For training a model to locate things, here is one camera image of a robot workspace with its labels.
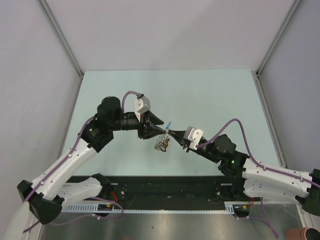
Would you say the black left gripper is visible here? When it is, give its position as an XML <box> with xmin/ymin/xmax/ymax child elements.
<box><xmin>109</xmin><ymin>110</ymin><xmax>166</xmax><ymax>139</ymax></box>

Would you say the metal key organizer with rings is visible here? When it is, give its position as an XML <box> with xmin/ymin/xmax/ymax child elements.
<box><xmin>154</xmin><ymin>121</ymin><xmax>172</xmax><ymax>153</ymax></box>

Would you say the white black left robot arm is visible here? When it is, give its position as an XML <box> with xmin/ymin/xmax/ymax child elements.
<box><xmin>17</xmin><ymin>94</ymin><xmax>166</xmax><ymax>225</ymax></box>

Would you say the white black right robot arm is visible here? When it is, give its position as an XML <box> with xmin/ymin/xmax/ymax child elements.
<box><xmin>168</xmin><ymin>128</ymin><xmax>320</xmax><ymax>216</ymax></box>

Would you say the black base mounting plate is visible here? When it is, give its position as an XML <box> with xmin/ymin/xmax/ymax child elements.
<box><xmin>67</xmin><ymin>175</ymin><xmax>251</xmax><ymax>204</ymax></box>

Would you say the pink cylindrical object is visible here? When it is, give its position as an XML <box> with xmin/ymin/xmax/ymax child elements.
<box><xmin>285</xmin><ymin>227</ymin><xmax>320</xmax><ymax>240</ymax></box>

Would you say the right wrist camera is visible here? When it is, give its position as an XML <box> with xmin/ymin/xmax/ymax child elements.
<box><xmin>184</xmin><ymin>126</ymin><xmax>204</xmax><ymax>147</ymax></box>

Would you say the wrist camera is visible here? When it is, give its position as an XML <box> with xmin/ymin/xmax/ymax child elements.
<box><xmin>184</xmin><ymin>126</ymin><xmax>204</xmax><ymax>147</ymax></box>
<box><xmin>133</xmin><ymin>94</ymin><xmax>151</xmax><ymax>122</ymax></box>

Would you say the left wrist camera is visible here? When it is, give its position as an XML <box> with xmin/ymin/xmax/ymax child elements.
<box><xmin>133</xmin><ymin>94</ymin><xmax>151</xmax><ymax>122</ymax></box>

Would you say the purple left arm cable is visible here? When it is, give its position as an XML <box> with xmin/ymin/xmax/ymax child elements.
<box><xmin>22</xmin><ymin>90</ymin><xmax>145</xmax><ymax>234</ymax></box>

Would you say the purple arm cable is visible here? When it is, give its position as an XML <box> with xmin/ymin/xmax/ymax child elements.
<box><xmin>196</xmin><ymin>118</ymin><xmax>320</xmax><ymax>240</ymax></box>
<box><xmin>22</xmin><ymin>90</ymin><xmax>145</xmax><ymax>234</ymax></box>

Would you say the grey slotted cable duct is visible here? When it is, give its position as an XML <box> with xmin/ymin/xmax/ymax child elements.
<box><xmin>62</xmin><ymin>198</ymin><xmax>250</xmax><ymax>214</ymax></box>

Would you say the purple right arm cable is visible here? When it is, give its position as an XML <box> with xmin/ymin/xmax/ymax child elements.
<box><xmin>196</xmin><ymin>118</ymin><xmax>320</xmax><ymax>240</ymax></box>

